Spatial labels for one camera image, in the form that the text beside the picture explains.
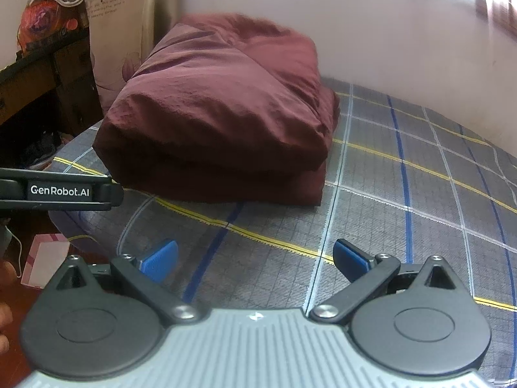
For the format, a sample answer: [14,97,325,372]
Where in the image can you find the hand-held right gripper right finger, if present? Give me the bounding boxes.
[307,238,463,326]

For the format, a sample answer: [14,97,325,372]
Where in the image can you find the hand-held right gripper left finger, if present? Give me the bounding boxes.
[54,239,209,326]

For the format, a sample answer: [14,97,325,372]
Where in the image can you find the maroon puffer jacket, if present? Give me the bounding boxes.
[92,13,341,208]

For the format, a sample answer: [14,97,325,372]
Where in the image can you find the person's left hand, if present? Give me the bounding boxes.
[0,262,16,354]

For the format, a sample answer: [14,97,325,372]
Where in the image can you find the dark shoes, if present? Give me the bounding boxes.
[22,131,73,171]

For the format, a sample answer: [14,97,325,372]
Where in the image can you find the pink box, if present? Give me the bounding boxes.
[21,233,72,290]

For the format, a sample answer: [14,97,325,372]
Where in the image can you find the grey plaid bed sheet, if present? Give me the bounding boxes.
[48,77,517,385]

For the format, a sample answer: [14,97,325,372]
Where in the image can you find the dark wooden desk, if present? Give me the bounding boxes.
[0,34,103,166]

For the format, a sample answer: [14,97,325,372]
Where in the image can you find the floral beige curtain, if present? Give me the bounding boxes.
[81,0,180,111]

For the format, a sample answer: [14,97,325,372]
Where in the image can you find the colourful floral bag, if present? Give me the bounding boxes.
[17,0,90,58]

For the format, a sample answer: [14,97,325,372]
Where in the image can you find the white cable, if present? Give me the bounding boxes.
[3,230,26,279]

